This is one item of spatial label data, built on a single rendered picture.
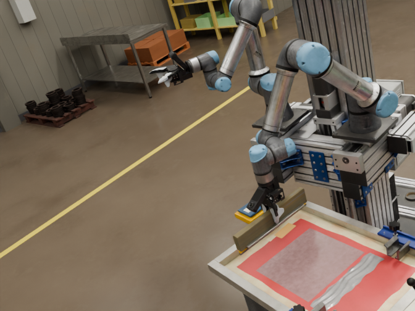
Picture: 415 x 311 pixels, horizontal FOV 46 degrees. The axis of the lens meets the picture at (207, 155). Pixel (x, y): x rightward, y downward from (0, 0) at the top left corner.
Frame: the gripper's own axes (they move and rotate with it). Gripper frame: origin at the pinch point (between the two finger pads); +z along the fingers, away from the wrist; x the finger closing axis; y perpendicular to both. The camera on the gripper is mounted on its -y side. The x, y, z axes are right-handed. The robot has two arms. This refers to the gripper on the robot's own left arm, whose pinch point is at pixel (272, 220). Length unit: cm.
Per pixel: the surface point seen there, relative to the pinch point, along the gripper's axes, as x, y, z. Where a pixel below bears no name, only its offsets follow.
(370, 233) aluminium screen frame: -30.3, 25.2, 11.3
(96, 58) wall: 746, 233, 69
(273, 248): 0.3, -2.7, 13.8
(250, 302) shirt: 0.0, -22.6, 30.3
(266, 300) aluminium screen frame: -23.1, -28.5, 10.2
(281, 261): -8.8, -7.2, 13.8
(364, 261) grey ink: -37.3, 11.7, 13.4
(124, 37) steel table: 529, 204, 11
